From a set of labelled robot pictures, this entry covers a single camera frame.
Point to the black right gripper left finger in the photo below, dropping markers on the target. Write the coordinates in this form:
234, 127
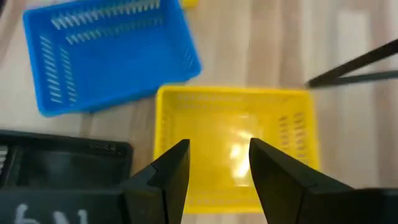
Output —
168, 193

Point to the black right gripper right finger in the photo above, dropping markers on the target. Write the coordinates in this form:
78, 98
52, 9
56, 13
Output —
280, 193

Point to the yellow slotted plastic basket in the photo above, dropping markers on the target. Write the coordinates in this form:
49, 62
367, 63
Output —
217, 124

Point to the black slotted plastic basket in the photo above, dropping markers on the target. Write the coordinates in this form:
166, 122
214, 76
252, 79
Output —
62, 161

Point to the blue slotted plastic basket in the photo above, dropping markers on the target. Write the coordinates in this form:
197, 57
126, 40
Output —
118, 68

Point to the yellow sponge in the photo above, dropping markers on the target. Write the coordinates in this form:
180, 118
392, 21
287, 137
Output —
190, 3

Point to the black metal rod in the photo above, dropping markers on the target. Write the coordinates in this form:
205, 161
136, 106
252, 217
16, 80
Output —
357, 60

